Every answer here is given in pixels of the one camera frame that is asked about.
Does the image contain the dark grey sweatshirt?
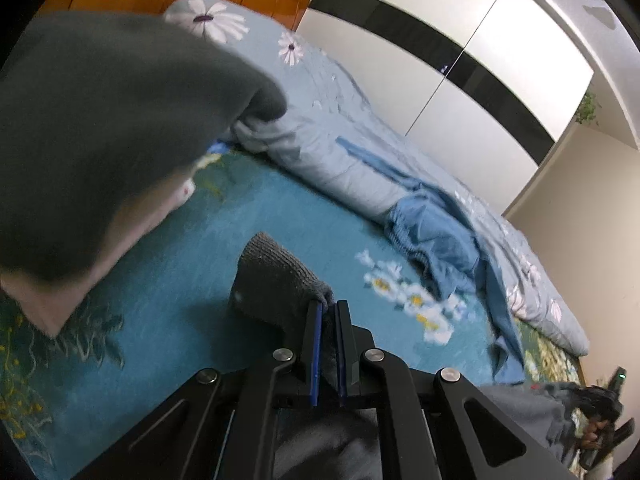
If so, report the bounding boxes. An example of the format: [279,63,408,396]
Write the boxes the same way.
[228,231,624,480]

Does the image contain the folded grey pink clothes stack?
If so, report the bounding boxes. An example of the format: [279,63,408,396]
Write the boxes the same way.
[1,12,286,338]

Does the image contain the right hand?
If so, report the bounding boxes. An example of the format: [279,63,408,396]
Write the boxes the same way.
[578,416,613,452]

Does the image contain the blue pants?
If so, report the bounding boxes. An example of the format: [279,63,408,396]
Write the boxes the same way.
[336,136,525,385]

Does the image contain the teal floral blanket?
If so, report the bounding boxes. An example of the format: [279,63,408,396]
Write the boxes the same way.
[1,151,498,479]

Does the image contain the light blue floral duvet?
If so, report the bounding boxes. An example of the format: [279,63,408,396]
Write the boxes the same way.
[164,0,589,356]

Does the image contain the white black-striped wardrobe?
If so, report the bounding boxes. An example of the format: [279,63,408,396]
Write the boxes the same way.
[299,0,593,212]

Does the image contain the green potted plant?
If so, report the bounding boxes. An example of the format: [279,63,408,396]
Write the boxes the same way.
[574,90,600,126]

